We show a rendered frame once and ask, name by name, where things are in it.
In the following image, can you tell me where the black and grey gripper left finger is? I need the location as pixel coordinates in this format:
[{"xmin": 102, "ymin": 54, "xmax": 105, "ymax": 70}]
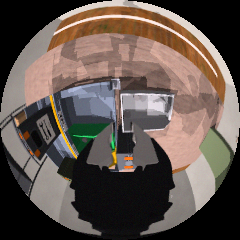
[{"xmin": 70, "ymin": 122, "xmax": 115, "ymax": 190}]

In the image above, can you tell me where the green open bin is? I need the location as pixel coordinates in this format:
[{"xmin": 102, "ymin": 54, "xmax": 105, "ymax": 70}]
[{"xmin": 68, "ymin": 123, "xmax": 116, "ymax": 154}]

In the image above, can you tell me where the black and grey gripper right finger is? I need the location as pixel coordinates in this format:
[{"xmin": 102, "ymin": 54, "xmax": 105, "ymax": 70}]
[{"xmin": 131, "ymin": 121, "xmax": 175, "ymax": 190}]

